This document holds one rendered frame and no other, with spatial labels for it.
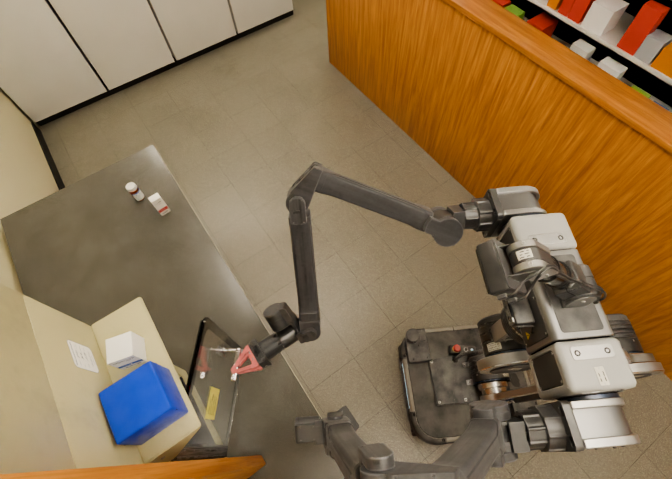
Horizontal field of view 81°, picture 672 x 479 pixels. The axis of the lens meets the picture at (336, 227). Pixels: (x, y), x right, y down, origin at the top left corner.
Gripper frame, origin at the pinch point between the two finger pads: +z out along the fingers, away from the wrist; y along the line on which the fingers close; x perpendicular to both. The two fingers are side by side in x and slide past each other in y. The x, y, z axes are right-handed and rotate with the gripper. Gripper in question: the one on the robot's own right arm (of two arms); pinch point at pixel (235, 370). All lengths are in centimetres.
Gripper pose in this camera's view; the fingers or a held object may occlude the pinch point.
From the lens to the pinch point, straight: 120.1
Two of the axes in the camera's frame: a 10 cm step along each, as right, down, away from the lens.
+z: -8.2, 5.1, -2.6
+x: 5.7, 7.1, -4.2
